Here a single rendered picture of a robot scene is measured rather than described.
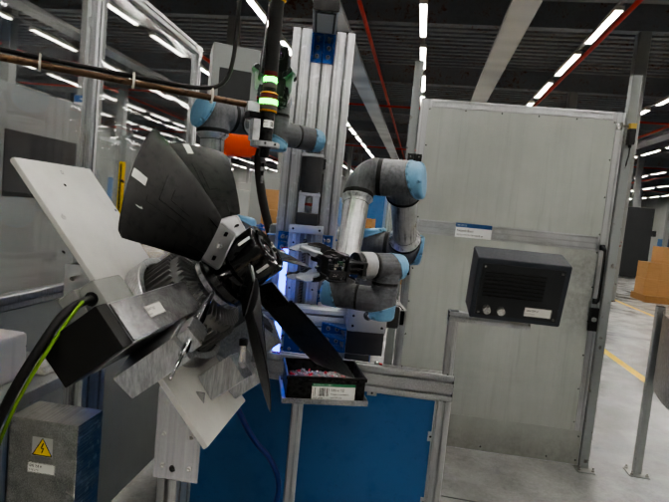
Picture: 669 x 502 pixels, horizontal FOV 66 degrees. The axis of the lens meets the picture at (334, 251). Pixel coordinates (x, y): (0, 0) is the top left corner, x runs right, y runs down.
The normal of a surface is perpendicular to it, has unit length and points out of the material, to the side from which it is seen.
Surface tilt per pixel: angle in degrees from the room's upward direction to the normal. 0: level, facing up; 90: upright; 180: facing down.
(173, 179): 77
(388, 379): 90
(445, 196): 90
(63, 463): 90
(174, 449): 90
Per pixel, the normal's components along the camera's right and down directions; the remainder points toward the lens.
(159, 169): 0.87, -0.14
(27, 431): -0.11, 0.07
